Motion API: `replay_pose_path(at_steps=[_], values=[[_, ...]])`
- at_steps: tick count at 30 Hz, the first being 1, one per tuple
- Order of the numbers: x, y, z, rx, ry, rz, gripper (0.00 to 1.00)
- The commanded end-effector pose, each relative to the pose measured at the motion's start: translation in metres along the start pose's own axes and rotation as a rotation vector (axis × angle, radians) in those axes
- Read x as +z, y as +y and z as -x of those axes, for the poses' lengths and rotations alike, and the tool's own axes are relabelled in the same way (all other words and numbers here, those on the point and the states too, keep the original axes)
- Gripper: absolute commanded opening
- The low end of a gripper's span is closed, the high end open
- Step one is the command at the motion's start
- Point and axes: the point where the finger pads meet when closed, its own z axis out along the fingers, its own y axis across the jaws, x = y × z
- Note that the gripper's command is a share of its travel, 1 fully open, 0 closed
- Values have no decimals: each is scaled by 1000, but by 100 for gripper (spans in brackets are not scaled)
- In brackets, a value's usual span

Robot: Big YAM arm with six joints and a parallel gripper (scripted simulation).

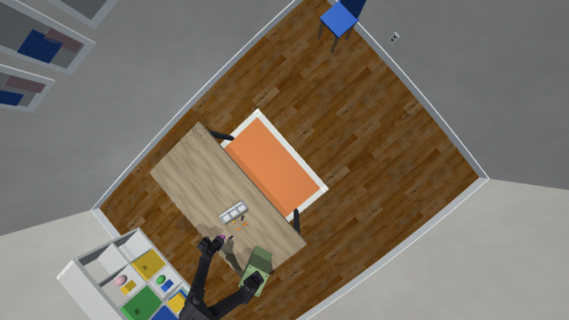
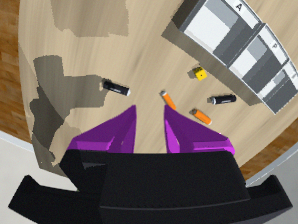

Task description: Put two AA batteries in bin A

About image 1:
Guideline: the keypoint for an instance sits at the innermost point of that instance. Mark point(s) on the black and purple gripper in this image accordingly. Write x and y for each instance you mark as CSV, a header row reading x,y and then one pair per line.
x,y
220,242

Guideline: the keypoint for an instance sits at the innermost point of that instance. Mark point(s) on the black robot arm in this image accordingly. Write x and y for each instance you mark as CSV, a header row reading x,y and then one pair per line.
x,y
194,306

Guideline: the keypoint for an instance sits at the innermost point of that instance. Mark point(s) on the grey three-compartment bin rack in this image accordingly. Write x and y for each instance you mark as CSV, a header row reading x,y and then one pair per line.
x,y
233,211

